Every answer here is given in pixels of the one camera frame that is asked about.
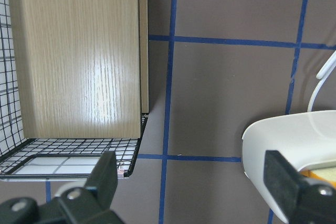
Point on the wire basket with checkered liner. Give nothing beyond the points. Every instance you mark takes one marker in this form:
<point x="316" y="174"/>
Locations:
<point x="35" y="159"/>

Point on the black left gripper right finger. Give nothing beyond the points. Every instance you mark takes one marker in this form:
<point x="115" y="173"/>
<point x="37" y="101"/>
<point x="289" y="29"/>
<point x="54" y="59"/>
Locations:
<point x="299" y="198"/>

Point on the white two-slot toaster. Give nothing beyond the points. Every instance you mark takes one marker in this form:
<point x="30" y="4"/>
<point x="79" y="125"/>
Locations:
<point x="304" y="139"/>

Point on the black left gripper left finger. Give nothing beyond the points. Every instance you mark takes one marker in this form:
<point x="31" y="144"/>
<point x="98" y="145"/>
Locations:
<point x="98" y="191"/>

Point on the wooden board in basket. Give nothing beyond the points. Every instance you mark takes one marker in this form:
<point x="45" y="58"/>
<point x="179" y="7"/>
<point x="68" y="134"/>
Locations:
<point x="82" y="67"/>

